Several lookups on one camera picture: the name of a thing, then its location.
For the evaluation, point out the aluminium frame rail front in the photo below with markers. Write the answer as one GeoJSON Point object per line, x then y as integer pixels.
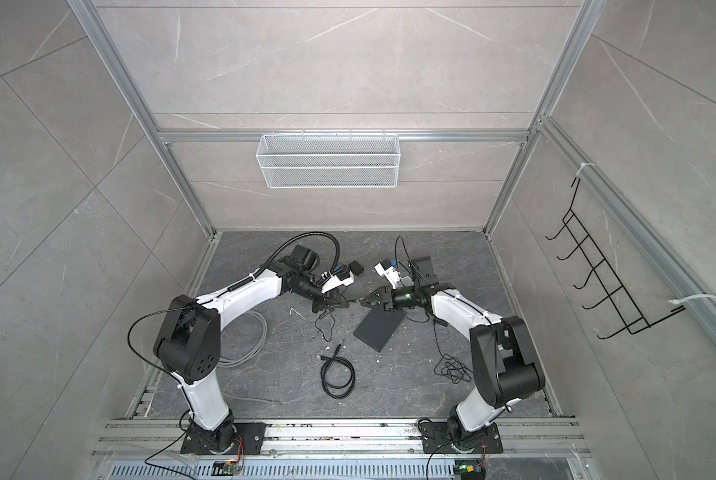
{"type": "Point", "coordinates": [346, 438]}

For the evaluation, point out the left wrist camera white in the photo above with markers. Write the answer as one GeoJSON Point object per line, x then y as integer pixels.
{"type": "Point", "coordinates": [342, 278]}

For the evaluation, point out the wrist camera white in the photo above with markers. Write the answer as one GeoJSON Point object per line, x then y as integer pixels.
{"type": "Point", "coordinates": [397, 279]}
{"type": "Point", "coordinates": [342, 278]}

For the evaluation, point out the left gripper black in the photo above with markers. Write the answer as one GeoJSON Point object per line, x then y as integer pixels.
{"type": "Point", "coordinates": [331, 299]}

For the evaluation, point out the black wire hook rack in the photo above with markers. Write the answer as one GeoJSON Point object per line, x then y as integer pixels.
{"type": "Point", "coordinates": [630, 318]}

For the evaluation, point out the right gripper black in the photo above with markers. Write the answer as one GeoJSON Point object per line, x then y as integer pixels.
{"type": "Point", "coordinates": [388, 299]}

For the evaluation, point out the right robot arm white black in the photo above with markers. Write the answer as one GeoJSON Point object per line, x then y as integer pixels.
{"type": "Point", "coordinates": [505, 366]}

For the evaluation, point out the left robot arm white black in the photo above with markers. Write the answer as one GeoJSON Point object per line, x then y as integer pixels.
{"type": "Point", "coordinates": [188, 345]}

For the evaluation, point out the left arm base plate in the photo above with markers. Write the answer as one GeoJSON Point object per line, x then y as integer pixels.
{"type": "Point", "coordinates": [250, 438]}

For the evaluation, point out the black power adapter with cord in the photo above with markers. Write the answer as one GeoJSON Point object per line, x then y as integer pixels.
{"type": "Point", "coordinates": [358, 270]}

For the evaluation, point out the white wire mesh basket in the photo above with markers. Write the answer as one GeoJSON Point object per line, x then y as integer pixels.
{"type": "Point", "coordinates": [329, 161]}

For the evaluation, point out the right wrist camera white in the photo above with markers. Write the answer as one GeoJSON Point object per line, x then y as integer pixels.
{"type": "Point", "coordinates": [397, 279]}

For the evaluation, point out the dark grey network switch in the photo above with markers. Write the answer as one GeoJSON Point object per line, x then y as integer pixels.
{"type": "Point", "coordinates": [378, 326]}

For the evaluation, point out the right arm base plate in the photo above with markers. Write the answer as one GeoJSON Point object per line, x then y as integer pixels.
{"type": "Point", "coordinates": [446, 437]}

